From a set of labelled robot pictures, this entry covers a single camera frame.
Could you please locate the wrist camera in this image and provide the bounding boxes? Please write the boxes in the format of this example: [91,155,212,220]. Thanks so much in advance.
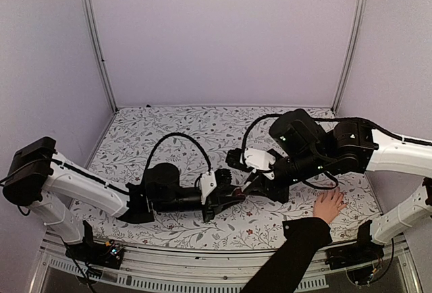
[198,168,232,205]
[225,148,276,180]

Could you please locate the floral patterned table mat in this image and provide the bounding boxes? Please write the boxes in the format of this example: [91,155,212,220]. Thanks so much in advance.
[67,105,382,252]

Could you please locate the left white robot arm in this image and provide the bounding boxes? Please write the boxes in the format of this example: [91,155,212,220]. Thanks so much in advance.
[1,137,245,262]

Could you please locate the front aluminium rail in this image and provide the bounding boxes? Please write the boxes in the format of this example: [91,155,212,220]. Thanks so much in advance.
[29,234,423,292]

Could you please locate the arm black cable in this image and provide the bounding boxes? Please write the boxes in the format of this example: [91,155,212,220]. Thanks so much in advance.
[241,113,283,154]
[146,132,214,174]

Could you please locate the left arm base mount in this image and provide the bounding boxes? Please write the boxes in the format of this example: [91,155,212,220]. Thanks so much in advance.
[65,221,124,269]

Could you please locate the person's bare hand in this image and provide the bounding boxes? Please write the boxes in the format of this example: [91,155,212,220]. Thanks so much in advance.
[313,188,346,224]

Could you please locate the right aluminium frame post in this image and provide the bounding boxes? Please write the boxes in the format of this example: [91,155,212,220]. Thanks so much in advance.
[331,0,367,115]

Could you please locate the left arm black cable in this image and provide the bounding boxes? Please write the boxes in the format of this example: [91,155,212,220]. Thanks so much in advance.
[146,132,214,174]

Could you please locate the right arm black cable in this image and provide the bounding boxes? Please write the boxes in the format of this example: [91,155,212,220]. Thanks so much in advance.
[241,113,283,154]

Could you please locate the black sleeved forearm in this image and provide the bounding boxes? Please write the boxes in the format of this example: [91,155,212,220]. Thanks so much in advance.
[242,217,332,292]

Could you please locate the aluminium frame post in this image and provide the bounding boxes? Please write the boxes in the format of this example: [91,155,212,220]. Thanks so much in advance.
[331,0,367,115]
[82,0,117,113]

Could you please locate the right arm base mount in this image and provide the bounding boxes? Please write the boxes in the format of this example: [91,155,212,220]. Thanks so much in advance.
[325,220,384,270]

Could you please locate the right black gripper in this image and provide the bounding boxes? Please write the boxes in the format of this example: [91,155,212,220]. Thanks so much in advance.
[242,150,327,206]

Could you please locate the left aluminium frame post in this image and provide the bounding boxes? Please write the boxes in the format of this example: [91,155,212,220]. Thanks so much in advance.
[82,0,117,113]

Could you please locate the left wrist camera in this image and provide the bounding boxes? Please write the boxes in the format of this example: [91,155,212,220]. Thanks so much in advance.
[198,168,232,205]

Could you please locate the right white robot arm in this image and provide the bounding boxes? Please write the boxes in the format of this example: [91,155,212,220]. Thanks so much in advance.
[235,109,431,263]

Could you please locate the red nail polish bottle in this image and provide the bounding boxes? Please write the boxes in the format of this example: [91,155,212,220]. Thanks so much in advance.
[232,188,246,199]

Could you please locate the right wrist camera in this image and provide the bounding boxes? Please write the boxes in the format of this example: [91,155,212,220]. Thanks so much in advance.
[225,148,276,180]

